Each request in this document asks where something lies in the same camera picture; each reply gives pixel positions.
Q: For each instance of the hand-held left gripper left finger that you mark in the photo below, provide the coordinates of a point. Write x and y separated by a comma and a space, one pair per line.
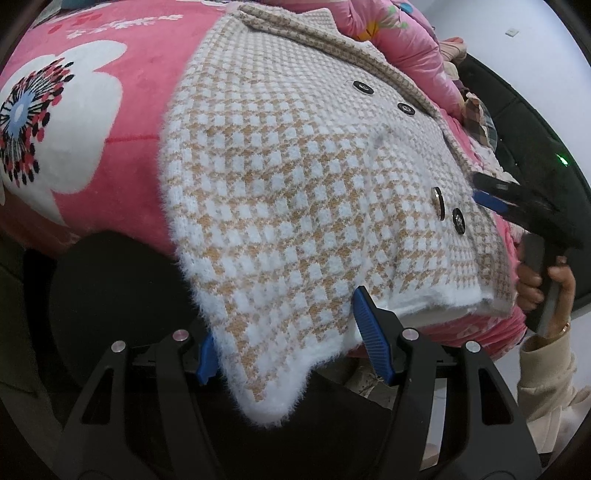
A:
207, 360

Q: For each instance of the pink floral blanket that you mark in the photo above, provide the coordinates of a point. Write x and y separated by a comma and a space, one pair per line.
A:
115, 115

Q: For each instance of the pink and blue quilt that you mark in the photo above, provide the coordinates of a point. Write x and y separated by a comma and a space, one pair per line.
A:
406, 46

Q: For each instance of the person's black pants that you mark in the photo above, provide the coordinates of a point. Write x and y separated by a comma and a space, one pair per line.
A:
115, 286

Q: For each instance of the person's right hand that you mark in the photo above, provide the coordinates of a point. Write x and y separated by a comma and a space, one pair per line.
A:
528, 281

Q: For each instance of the person's right forearm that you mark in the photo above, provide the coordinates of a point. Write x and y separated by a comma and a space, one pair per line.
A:
549, 383

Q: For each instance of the beige checkered knit sweater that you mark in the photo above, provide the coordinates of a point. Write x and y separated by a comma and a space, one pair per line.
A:
286, 184

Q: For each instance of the plaid cloth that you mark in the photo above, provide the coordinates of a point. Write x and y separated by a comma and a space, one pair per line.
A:
478, 117

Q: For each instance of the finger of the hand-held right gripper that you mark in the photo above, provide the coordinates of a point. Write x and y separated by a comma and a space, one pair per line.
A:
489, 201
491, 183

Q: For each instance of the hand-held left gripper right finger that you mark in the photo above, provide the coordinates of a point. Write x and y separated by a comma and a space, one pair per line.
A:
374, 332

